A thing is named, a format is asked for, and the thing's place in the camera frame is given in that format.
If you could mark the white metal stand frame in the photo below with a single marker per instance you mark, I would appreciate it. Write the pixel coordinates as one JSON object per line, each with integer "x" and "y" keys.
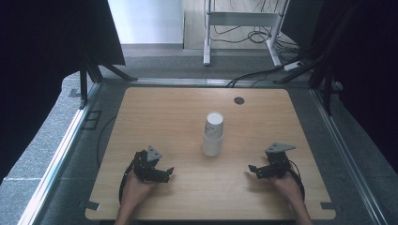
{"x": 241, "y": 18}

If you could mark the person's right hand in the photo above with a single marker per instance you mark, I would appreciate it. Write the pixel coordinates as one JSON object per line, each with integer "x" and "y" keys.
{"x": 286, "y": 187}

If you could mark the black floor socket frame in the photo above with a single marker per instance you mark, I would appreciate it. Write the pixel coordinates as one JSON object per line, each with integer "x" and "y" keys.
{"x": 84, "y": 125}

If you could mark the round black table grommet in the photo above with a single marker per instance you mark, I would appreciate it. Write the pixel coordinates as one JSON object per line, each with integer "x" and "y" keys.
{"x": 239, "y": 100}

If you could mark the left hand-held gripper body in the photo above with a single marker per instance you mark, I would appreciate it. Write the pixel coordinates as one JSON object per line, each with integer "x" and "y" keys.
{"x": 147, "y": 162}

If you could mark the white power strip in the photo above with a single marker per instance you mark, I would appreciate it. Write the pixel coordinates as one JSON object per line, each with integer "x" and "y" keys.
{"x": 293, "y": 65}

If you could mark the person's left hand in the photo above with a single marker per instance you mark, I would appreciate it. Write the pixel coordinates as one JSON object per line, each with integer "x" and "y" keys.
{"x": 136, "y": 190}

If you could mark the aluminium floor rail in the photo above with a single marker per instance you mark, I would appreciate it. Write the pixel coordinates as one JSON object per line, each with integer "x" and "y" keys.
{"x": 59, "y": 156}
{"x": 347, "y": 156}

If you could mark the black tripod stand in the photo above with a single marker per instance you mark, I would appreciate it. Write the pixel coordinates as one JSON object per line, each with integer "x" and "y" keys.
{"x": 94, "y": 72}
{"x": 322, "y": 62}

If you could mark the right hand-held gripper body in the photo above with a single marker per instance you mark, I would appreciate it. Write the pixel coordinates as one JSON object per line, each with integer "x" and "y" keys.
{"x": 278, "y": 164}

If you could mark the white paper cup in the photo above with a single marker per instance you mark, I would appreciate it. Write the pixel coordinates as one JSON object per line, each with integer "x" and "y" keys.
{"x": 214, "y": 123}
{"x": 212, "y": 146}

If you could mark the black curtain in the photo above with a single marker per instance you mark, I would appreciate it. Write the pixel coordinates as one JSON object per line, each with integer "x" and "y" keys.
{"x": 47, "y": 47}
{"x": 369, "y": 62}

